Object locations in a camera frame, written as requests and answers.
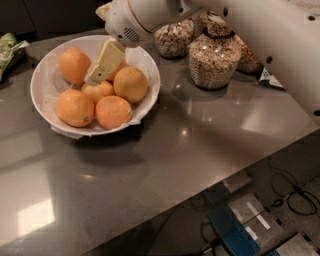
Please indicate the orange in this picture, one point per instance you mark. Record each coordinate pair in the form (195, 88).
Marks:
(75, 108)
(112, 112)
(111, 77)
(97, 92)
(73, 65)
(131, 84)

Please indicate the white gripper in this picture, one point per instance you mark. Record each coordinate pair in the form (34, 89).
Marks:
(124, 23)

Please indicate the blue robot base part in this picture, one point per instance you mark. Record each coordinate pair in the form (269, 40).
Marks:
(244, 231)

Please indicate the left glass cereal jar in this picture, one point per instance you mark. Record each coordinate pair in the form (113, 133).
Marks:
(172, 40)

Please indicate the right glass cereal jar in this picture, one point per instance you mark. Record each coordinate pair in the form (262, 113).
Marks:
(248, 63)

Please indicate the white paper bowl liner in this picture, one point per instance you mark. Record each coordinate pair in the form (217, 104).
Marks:
(140, 60)

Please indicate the glass cereal jar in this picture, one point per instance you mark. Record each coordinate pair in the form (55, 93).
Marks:
(172, 40)
(248, 63)
(213, 55)

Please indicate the grey metal base plate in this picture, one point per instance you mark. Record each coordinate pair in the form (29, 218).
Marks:
(298, 244)

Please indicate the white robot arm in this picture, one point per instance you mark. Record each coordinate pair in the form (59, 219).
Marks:
(283, 36)

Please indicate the white bowl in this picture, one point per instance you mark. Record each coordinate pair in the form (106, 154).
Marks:
(46, 86)

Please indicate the front glass cereal jar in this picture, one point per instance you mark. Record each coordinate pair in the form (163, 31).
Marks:
(213, 55)

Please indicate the white allergen info card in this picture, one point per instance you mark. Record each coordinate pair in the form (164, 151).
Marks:
(268, 80)

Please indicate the green snack packet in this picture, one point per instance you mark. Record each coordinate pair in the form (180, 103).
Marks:
(11, 51)

